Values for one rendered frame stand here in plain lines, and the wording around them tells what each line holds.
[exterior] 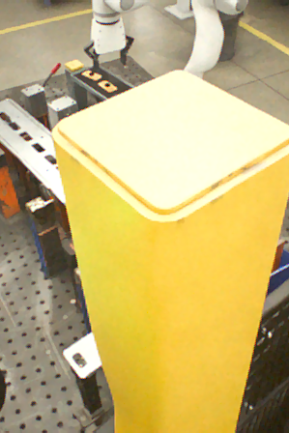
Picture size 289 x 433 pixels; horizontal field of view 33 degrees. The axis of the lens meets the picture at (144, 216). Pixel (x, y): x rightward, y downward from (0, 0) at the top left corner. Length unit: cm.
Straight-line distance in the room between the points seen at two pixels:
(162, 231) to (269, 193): 7
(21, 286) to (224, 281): 165
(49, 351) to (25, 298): 26
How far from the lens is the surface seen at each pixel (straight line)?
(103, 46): 160
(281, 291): 76
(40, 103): 228
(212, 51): 184
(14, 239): 207
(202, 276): 26
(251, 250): 28
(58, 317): 178
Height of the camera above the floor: 214
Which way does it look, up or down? 44 degrees down
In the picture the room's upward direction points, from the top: 3 degrees counter-clockwise
